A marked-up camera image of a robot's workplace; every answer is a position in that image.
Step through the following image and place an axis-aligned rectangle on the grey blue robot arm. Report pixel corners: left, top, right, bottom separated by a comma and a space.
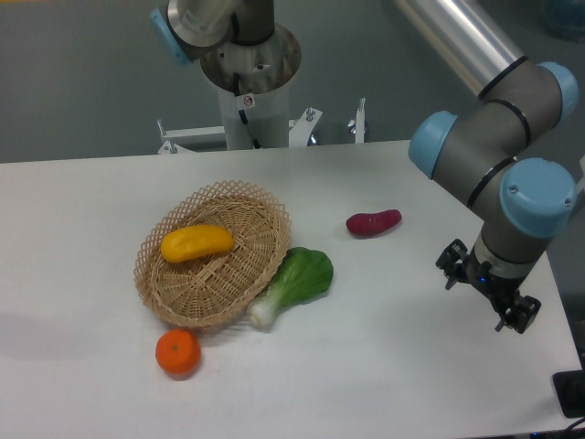
150, 1, 579, 333

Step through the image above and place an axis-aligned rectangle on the yellow mango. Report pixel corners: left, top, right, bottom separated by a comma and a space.
160, 224, 234, 262

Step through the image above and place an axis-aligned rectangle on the purple sweet potato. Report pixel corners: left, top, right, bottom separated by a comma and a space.
346, 209, 402, 238

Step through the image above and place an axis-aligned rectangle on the orange tangerine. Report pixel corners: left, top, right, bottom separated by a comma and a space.
154, 329, 201, 376

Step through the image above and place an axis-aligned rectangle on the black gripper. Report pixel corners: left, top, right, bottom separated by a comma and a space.
435, 239, 541, 334

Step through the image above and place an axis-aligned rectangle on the white metal frame bracket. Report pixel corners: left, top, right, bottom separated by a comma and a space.
156, 97, 368, 155

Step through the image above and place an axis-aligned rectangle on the woven wicker basket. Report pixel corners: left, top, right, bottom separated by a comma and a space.
133, 180, 292, 329

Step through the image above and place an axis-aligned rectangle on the black device at table edge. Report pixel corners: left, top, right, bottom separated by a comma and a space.
552, 369, 584, 419

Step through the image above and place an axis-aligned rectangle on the green bok choy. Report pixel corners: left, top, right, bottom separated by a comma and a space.
247, 247, 335, 329

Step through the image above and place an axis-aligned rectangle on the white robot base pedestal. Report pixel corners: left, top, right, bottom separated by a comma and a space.
200, 25, 302, 150

